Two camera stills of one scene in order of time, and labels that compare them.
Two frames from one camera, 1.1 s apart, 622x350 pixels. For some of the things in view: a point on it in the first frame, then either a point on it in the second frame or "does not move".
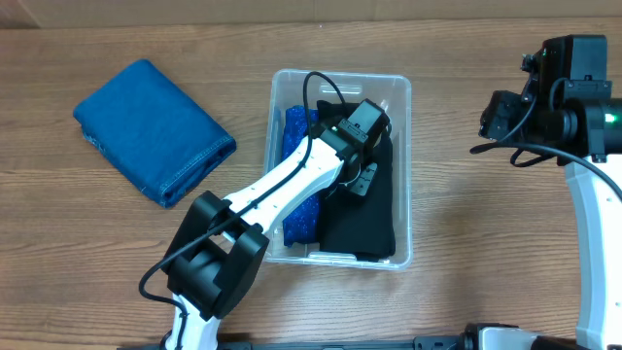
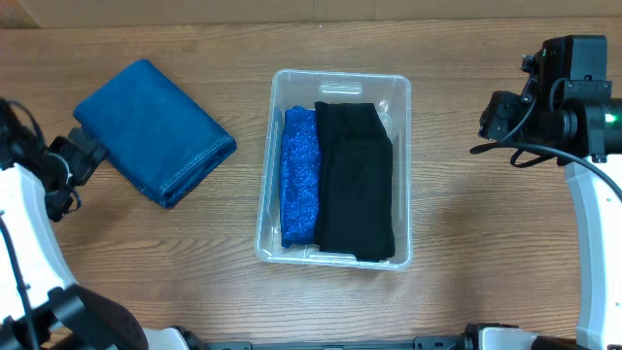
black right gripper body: x=499 y=115 does not move
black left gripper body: x=362 y=182 -> x=81 y=159
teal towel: x=151 y=134 does not move
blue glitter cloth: x=301 y=227 does not move
